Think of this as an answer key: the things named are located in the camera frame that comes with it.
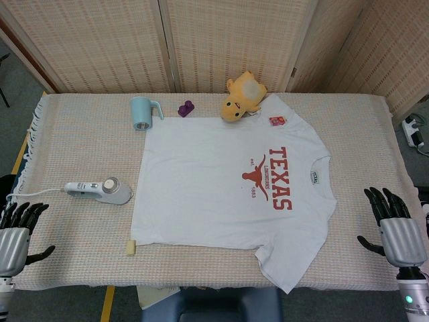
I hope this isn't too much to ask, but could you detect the dark blue chair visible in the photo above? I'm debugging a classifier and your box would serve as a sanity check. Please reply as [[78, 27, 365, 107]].
[[140, 286, 284, 322]]

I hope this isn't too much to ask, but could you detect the woven wooden folding screen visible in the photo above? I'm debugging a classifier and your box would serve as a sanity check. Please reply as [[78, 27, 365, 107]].
[[0, 0, 429, 119]]

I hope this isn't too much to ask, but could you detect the purple toy block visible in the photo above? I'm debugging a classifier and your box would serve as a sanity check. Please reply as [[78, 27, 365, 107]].
[[177, 99, 196, 118]]

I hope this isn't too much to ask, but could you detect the white handheld steam iron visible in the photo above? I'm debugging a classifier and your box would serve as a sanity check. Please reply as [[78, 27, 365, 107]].
[[64, 176, 132, 206]]

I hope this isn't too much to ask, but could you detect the yellow plush toy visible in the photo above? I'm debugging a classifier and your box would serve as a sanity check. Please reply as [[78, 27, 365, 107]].
[[220, 69, 268, 122]]

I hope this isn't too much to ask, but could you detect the white Texas print T-shirt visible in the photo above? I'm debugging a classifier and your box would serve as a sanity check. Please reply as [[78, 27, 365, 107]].
[[129, 93, 338, 295]]

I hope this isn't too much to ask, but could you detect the white power strip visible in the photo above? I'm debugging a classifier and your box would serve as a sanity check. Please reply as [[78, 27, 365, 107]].
[[402, 114, 426, 148]]

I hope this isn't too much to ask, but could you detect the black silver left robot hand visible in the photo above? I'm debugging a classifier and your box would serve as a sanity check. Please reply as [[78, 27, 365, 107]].
[[0, 202, 56, 276]]

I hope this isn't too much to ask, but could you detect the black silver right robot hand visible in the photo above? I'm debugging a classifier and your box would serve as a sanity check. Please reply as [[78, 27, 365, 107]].
[[357, 186, 429, 269]]

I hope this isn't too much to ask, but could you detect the beige woven table cloth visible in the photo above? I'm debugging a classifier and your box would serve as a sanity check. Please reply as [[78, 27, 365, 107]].
[[0, 92, 424, 291]]

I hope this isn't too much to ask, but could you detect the light blue plastic jug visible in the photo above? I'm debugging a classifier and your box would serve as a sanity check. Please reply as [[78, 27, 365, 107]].
[[129, 96, 166, 132]]

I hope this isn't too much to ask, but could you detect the white paper sheet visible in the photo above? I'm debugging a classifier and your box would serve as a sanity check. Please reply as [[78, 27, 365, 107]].
[[136, 286, 182, 310]]

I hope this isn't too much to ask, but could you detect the black stand leg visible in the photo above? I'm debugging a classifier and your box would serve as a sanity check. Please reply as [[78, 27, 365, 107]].
[[0, 52, 11, 109]]

